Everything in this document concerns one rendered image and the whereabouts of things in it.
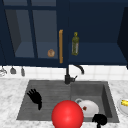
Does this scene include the yellow food piece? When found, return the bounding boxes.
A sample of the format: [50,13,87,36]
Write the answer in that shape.
[121,99,128,108]

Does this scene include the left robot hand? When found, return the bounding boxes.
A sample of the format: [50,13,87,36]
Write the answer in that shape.
[26,88,44,111]

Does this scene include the hanging grey utensil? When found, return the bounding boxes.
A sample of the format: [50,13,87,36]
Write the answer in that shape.
[20,65,26,77]

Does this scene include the hanging grey spatula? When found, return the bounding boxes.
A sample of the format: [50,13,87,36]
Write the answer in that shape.
[9,65,17,76]

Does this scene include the dark blue wall cupboard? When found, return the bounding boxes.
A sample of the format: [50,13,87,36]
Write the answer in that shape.
[0,0,128,70]

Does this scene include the black tap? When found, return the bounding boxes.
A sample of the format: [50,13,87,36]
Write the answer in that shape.
[64,64,85,85]

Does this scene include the hanging metal whisk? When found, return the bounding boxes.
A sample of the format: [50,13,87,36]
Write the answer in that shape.
[0,65,8,77]

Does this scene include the olive oil bottle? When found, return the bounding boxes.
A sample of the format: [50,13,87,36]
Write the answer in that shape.
[71,31,81,56]

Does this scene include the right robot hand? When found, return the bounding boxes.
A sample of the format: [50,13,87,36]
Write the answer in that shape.
[91,113,108,128]

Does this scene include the red ball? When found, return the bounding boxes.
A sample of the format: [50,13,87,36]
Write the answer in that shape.
[51,100,85,128]

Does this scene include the grey sink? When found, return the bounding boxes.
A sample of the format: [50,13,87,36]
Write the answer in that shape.
[15,79,121,123]

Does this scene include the small brown round thing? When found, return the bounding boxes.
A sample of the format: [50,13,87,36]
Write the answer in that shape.
[47,48,56,58]

